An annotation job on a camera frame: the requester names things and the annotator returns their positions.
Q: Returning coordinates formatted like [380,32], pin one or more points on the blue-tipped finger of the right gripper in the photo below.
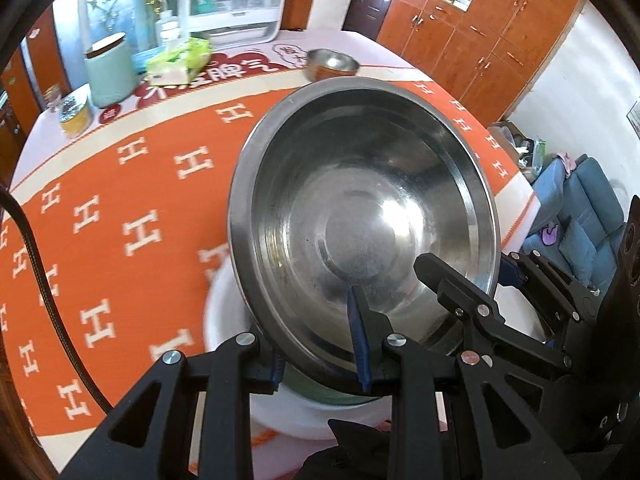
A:
[509,272]

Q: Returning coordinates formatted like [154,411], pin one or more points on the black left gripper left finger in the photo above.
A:
[188,417]

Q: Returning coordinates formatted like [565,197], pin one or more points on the plain white plate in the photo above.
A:
[302,419]

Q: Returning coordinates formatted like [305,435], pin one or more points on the green plate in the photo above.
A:
[300,384]

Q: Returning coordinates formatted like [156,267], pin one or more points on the large steel bowl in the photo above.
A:
[345,182]

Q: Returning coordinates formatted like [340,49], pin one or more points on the small copper steel bowl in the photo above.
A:
[326,63]

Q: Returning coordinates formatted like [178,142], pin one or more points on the blue sofa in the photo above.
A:
[580,223]

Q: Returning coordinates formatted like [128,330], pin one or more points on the cardboard box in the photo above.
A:
[519,148]

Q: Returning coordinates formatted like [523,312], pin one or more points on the orange H-pattern blanket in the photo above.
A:
[130,220]

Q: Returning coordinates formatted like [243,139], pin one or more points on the wooden cabinet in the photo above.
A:
[484,56]

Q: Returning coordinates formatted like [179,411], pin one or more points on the pink printed tablecloth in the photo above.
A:
[240,60]

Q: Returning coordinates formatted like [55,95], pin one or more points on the yellow tin can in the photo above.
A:
[75,115]

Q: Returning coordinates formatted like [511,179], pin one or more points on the green tissue pack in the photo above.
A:
[179,62]

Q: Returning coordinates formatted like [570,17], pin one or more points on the mint green canister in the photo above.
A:
[111,74]

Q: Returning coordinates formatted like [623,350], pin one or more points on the white dish rack box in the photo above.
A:
[231,23]

